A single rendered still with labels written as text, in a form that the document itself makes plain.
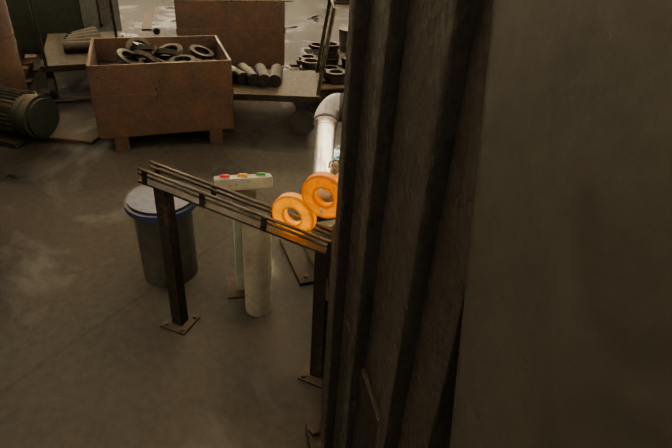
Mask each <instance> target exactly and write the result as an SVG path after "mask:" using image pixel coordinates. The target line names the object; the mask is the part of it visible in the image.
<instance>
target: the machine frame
mask: <svg viewBox="0 0 672 448"><path fill-rule="evenodd" d="M493 5H494V0H350V3H349V18H348V34H347V49H346V65H345V80H344V96H343V111H342V127H341V142H340V158H339V173H338V189H337V204H336V220H335V224H333V231H332V247H331V263H330V279H329V295H328V312H327V328H326V344H325V360H324V376H323V393H322V409H321V419H317V420H311V421H307V422H306V423H305V437H306V442H307V448H449V446H450V436H451V426H452V416H453V406H454V396H455V386H456V376H457V366H458V356H459V346H460V336H461V326H462V316H463V306H464V296H465V286H466V276H467V266H468V256H469V246H470V236H471V226H472V216H473V206H474V196H475V186H476V175H477V165H478V155H479V145H480V135H481V125H482V115H483V105H484V95H485V85H486V75H487V65H488V55H489V45H490V35H491V25H492V15H493Z"/></svg>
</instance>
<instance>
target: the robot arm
mask: <svg viewBox="0 0 672 448"><path fill-rule="evenodd" d="M343 96H344V93H334V94H331V95H329V96H328V97H326V98H325V99H324V100H323V101H322V102H321V103H320V105H319V106H318V108H317V110H316V112H315V116H314V125H315V127H316V135H315V150H314V165H313V174H314V173H316V172H329V173H332V174H334V175H336V176H337V177H338V173H339V158H340V151H339V150H336V149H334V138H335V128H336V127H337V125H338V122H342V111H343ZM318 195H319V197H320V198H321V199H322V200H324V201H326V202H333V197H332V195H331V193H330V192H329V191H327V190H326V189H318Z"/></svg>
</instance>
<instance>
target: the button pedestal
mask: <svg viewBox="0 0 672 448"><path fill-rule="evenodd" d="M265 174H266V175H261V176H266V177H257V176H258V175H256V174H248V176H243V177H248V178H239V177H240V176H238V175H230V177H224V178H229V179H220V178H222V177H220V176H214V184H215V185H218V186H221V187H223V188H226V189H229V190H231V191H234V192H237V193H239V194H242V195H245V196H247V197H250V198H253V199H255V200H256V189H268V188H273V177H272V175H271V174H270V173H265ZM232 203H235V204H238V205H240V206H243V207H245V208H246V207H248V206H249V205H246V204H244V203H241V202H238V201H236V200H233V199H232ZM233 227H234V246H235V264H236V275H235V276H227V291H228V299H236V298H245V285H244V263H243V241H242V223H241V222H238V221H236V220H233Z"/></svg>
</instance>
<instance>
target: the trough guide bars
mask: <svg viewBox="0 0 672 448"><path fill-rule="evenodd" d="M149 163H150V164H153V165H154V166H153V165H149V168H152V169H154V170H155V173H154V172H151V171H149V170H146V169H143V168H141V167H138V168H137V170H139V171H141V172H138V173H137V174H138V175H140V176H142V184H143V185H145V186H147V184H148V179H151V180H153V181H156V182H158V183H161V184H164V185H166V186H169V187H171V188H174V189H176V190H179V191H182V192H184V193H187V194H189V195H192V196H195V197H197V198H199V207H202V208H204V207H205V201H207V202H210V203H213V204H215V205H218V206H220V207H223V208H226V209H228V210H231V211H233V212H236V213H239V214H241V215H244V216H246V217H249V218H251V219H254V220H257V221H259V222H261V224H260V231H263V232H266V230H267V225H270V226H272V227H275V228H277V229H280V230H282V231H285V232H288V233H290V234H293V235H295V236H298V237H301V238H303V239H306V240H308V241H311V242H314V243H316V244H319V245H321V246H324V247H326V248H327V249H326V255H325V256H327V257H329V258H331V247H332V240H329V239H327V238H324V237H321V236H319V235H316V234H314V233H311V232H308V231H306V230H303V229H300V228H298V227H295V226H293V225H290V224H287V223H285V222H282V221H279V220H277V219H274V218H273V216H272V206H271V205H269V204H266V203H263V202H261V201H258V200H255V199H253V198H250V197H247V196H245V195H242V194H239V193H237V192H234V191H231V190H229V189H226V188H223V187H221V186H218V185H215V184H213V183H210V182H207V181H205V180H202V179H199V178H197V177H194V176H191V175H189V174H186V173H184V172H181V171H178V170H176V169H173V168H170V167H168V166H165V165H162V164H160V163H157V162H154V161H152V160H149ZM160 167H161V168H164V169H166V170H169V171H172V172H174V173H177V174H179V175H182V176H185V177H187V178H190V179H193V180H195V181H198V182H201V183H203V184H206V185H209V186H211V187H208V186H206V185H203V184H200V183H198V182H195V181H192V180H190V179H187V178H184V177H182V176H179V175H176V174H174V173H171V172H169V171H166V170H163V169H161V168H160ZM160 172H162V173H165V174H167V175H170V176H173V177H175V178H178V179H180V180H183V181H186V182H188V183H191V184H194V185H196V186H199V187H202V188H204V189H207V190H209V191H211V194H209V193H206V192H204V191H201V190H198V189H196V188H193V187H190V186H188V185H185V184H183V183H180V182H177V181H175V180H172V179H169V178H167V177H164V176H162V175H161V174H160ZM147 174H150V175H152V176H155V177H157V178H160V179H163V180H165V181H168V182H170V183H173V184H176V185H178V186H181V187H183V188H186V189H189V190H191V191H194V192H197V193H199V194H196V193H194V192H191V191H188V190H186V189H183V188H181V187H178V186H175V185H173V184H170V183H168V182H165V181H162V180H160V179H157V178H155V177H152V176H149V175H147ZM147 178H148V179H147ZM217 189H219V190H222V191H225V192H227V193H230V194H232V195H235V196H238V197H240V198H243V199H246V200H248V201H251V202H254V203H256V204H259V205H262V206H264V207H267V208H270V209H271V210H269V209H266V208H264V207H261V206H259V205H256V204H253V203H251V202H248V201H245V200H243V199H240V198H237V197H235V196H232V195H229V194H227V193H224V192H221V191H219V190H217ZM217 194H220V195H223V196H225V197H228V198H230V199H233V200H236V201H238V202H241V203H244V204H246V205H249V206H252V207H254V208H257V209H259V210H262V211H265V212H267V213H270V214H271V215H270V217H269V216H266V215H264V214H261V213H259V212H256V211H253V210H251V209H248V208H245V207H243V206H240V205H238V204H235V203H232V202H230V201H227V200H224V199H222V198H219V197H217ZM205 196H207V197H210V198H212V199H215V200H217V201H220V202H223V203H225V204H228V205H230V206H233V207H236V208H238V209H241V210H243V211H246V212H249V213H251V214H254V215H256V216H259V217H261V218H259V217H256V216H253V215H251V214H248V213H246V212H243V211H240V210H238V209H235V208H233V207H230V206H227V205H225V204H222V203H220V202H217V201H214V200H212V199H209V198H207V197H205ZM288 214H289V216H291V217H293V218H296V219H299V220H301V216H298V215H295V214H293V213H290V212H288ZM293 218H292V219H293ZM296 219H293V220H295V221H298V220H296ZM267 220H269V221H272V222H275V223H277V224H280V225H282V226H285V227H288V228H290V229H293V230H295V231H298V232H301V233H303V234H306V235H308V236H311V237H314V238H316V239H319V240H322V241H324V242H327V243H328V244H326V243H324V242H321V241H318V240H316V239H313V238H311V237H308V236H305V235H303V234H300V233H298V232H295V231H292V230H290V229H287V228H285V227H282V226H279V225H277V224H274V223H272V222H269V221H267ZM315 226H317V227H320V228H323V229H325V230H328V231H331V232H332V231H333V228H330V227H327V226H325V225H322V224H319V223H317V222H316V224H315ZM317 227H314V228H313V229H312V230H315V231H317V232H320V233H323V234H325V235H328V236H330V237H332V233H330V232H327V231H325V230H322V229H319V228H317Z"/></svg>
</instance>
